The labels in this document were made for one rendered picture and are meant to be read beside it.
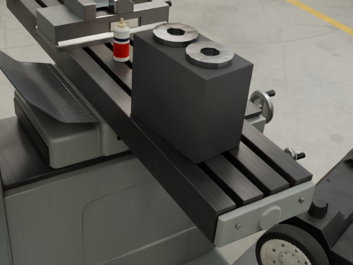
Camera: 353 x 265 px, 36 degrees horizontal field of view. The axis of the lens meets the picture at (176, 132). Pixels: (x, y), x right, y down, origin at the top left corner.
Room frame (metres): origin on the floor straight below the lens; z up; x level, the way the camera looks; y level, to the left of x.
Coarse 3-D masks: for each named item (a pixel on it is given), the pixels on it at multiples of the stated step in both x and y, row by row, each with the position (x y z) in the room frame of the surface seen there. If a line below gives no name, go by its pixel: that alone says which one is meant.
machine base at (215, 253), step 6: (210, 252) 1.29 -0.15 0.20; (216, 252) 1.29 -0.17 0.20; (198, 258) 1.26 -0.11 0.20; (204, 258) 1.26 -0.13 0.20; (210, 258) 1.26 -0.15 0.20; (216, 258) 1.27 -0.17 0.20; (222, 258) 1.27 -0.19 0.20; (186, 264) 1.23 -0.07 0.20; (192, 264) 1.23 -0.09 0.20; (198, 264) 1.23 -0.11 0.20; (204, 264) 1.23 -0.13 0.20; (210, 264) 1.24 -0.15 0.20; (216, 264) 1.24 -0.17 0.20; (222, 264) 1.24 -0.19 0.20; (228, 264) 1.24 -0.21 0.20
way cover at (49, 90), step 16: (0, 64) 1.07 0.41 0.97; (16, 64) 1.22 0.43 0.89; (32, 64) 1.27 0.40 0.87; (48, 64) 1.30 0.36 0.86; (16, 80) 1.05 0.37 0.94; (32, 80) 1.16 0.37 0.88; (48, 80) 1.20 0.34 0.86; (64, 80) 1.22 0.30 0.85; (32, 96) 1.02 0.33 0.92; (48, 96) 1.11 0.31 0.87; (64, 96) 1.13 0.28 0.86; (48, 112) 0.99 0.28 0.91; (64, 112) 1.05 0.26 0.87; (80, 112) 1.07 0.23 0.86
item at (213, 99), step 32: (160, 32) 0.97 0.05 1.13; (192, 32) 0.98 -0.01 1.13; (160, 64) 0.91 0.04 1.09; (192, 64) 0.87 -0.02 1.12; (224, 64) 0.87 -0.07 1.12; (160, 96) 0.91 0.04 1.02; (192, 96) 0.84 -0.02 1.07; (224, 96) 0.85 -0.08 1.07; (160, 128) 0.90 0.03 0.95; (192, 128) 0.84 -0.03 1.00; (224, 128) 0.86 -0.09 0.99; (192, 160) 0.83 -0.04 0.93
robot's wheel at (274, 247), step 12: (276, 228) 1.04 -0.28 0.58; (288, 228) 1.02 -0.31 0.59; (264, 240) 1.03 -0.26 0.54; (276, 240) 1.01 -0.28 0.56; (288, 240) 0.99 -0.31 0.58; (300, 240) 0.98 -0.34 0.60; (312, 240) 0.99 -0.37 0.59; (264, 252) 1.03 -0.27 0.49; (276, 252) 1.02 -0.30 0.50; (288, 252) 1.01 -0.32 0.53; (300, 252) 0.97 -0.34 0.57; (312, 252) 0.96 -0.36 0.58; (324, 252) 0.97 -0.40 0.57; (264, 264) 1.02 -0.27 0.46; (276, 264) 1.02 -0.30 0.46; (288, 264) 1.00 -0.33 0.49; (300, 264) 0.98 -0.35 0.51; (312, 264) 0.95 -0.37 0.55; (324, 264) 0.95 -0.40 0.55
